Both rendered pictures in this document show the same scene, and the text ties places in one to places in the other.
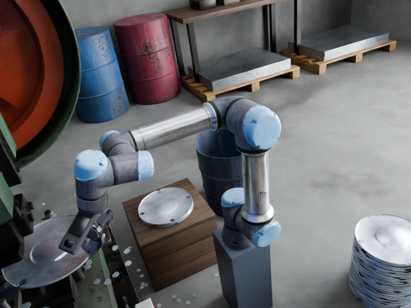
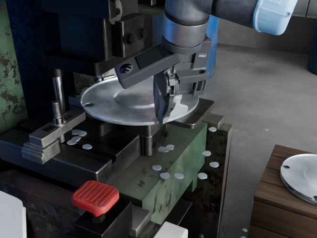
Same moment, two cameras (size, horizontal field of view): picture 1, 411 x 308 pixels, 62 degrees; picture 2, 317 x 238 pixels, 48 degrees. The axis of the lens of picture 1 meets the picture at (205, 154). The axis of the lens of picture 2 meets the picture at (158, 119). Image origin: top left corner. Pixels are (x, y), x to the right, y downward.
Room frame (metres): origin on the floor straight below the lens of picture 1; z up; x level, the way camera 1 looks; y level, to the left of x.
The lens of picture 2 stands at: (0.28, -0.10, 1.14)
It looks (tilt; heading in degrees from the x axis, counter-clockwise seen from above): 28 degrees down; 47
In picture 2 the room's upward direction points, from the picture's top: straight up
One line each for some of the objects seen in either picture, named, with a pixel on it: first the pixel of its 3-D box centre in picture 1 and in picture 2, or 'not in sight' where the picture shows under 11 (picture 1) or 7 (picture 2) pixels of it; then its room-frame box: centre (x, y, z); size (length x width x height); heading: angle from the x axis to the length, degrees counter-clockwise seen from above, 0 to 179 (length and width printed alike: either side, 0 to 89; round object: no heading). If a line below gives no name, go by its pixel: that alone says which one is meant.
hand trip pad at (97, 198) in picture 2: not in sight; (96, 210); (0.51, 0.31, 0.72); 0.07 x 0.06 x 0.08; 110
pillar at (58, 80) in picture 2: not in sight; (58, 86); (0.65, 0.67, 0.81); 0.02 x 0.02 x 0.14
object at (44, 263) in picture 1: (51, 247); (140, 96); (0.79, 0.52, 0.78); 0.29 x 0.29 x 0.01
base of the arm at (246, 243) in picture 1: (238, 227); not in sight; (1.03, -0.09, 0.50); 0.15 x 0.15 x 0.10
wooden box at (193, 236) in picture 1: (172, 231); (312, 218); (1.41, 0.25, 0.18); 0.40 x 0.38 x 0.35; 110
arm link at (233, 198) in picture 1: (237, 206); not in sight; (1.03, -0.09, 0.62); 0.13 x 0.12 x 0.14; 25
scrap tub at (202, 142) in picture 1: (232, 170); not in sight; (1.80, -0.15, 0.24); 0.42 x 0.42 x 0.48
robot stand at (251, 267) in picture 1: (243, 270); not in sight; (1.03, -0.09, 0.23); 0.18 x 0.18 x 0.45; 20
